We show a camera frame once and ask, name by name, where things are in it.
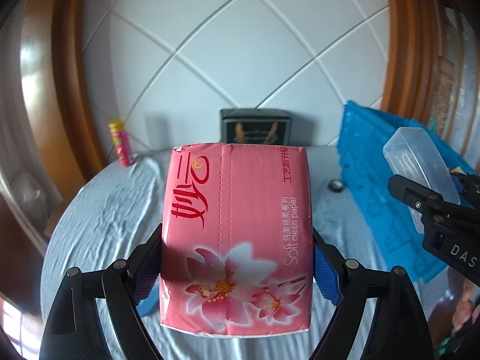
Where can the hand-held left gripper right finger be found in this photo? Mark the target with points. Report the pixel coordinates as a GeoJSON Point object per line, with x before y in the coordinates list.
{"type": "Point", "coordinates": [326, 273]}

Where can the person's right hand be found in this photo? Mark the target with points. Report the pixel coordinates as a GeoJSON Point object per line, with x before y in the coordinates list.
{"type": "Point", "coordinates": [465, 309]}

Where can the black tape roll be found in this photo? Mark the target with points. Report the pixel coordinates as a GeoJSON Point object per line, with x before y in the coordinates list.
{"type": "Point", "coordinates": [335, 185]}

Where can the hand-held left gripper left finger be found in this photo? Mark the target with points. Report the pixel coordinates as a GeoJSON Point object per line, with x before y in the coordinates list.
{"type": "Point", "coordinates": [144, 285]}

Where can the curved wooden wall frame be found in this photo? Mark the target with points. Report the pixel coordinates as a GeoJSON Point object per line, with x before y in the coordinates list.
{"type": "Point", "coordinates": [56, 101]}
{"type": "Point", "coordinates": [408, 45]}

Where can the blue plastic storage crate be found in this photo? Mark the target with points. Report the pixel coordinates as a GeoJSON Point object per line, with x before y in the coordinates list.
{"type": "Point", "coordinates": [375, 210]}

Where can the wooden frosted glass partition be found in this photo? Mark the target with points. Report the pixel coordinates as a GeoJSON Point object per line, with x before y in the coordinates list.
{"type": "Point", "coordinates": [461, 82]}

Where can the pink tissue pack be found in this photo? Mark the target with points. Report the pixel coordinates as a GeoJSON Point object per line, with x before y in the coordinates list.
{"type": "Point", "coordinates": [236, 240]}

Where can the clear plastic box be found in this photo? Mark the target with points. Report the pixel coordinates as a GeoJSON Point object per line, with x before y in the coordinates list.
{"type": "Point", "coordinates": [420, 161]}

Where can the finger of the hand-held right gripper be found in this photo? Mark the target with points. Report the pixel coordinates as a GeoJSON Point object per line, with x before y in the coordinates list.
{"type": "Point", "coordinates": [468, 189]}
{"type": "Point", "coordinates": [412, 195]}

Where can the black gift box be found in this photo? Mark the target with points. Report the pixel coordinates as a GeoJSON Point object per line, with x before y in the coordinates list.
{"type": "Point", "coordinates": [257, 127]}

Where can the pink and yellow canister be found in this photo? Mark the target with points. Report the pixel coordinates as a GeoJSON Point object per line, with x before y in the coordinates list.
{"type": "Point", "coordinates": [122, 144]}

